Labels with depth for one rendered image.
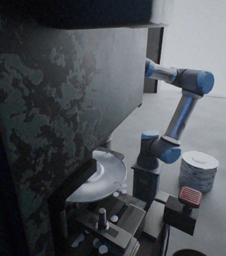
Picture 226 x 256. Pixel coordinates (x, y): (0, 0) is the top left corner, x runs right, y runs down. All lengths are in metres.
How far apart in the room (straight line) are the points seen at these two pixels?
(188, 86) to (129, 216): 0.73
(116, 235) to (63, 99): 0.39
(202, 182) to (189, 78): 1.03
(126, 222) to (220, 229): 1.14
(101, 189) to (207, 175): 1.33
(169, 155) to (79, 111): 0.87
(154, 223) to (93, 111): 0.51
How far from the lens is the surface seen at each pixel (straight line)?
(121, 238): 0.53
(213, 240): 1.61
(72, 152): 0.27
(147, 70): 0.85
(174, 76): 1.14
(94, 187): 0.61
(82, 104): 0.27
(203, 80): 1.07
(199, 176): 1.82
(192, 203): 0.64
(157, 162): 1.27
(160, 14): 0.19
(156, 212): 0.75
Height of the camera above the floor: 1.19
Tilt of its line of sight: 24 degrees down
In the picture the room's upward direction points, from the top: straight up
